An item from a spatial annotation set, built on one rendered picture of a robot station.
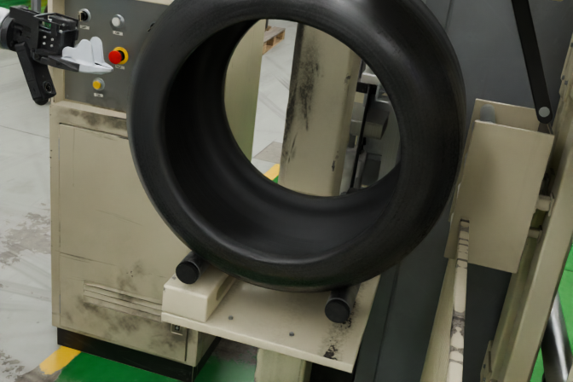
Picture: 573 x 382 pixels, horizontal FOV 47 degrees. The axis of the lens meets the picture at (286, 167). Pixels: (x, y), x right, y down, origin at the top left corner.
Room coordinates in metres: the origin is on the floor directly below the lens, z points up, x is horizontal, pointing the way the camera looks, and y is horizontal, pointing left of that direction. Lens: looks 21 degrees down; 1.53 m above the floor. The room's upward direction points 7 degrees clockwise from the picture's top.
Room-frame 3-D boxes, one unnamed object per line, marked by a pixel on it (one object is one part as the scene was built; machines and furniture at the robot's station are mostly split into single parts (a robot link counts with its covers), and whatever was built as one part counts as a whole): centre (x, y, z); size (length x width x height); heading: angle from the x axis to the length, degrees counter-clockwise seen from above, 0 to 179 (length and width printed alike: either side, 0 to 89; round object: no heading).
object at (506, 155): (1.31, -0.44, 1.05); 0.20 x 0.15 x 0.30; 167
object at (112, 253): (2.06, 0.44, 0.63); 0.56 x 0.41 x 1.27; 77
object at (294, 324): (1.18, -0.02, 0.80); 0.37 x 0.36 x 0.02; 77
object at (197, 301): (1.21, 0.11, 0.84); 0.36 x 0.09 x 0.06; 167
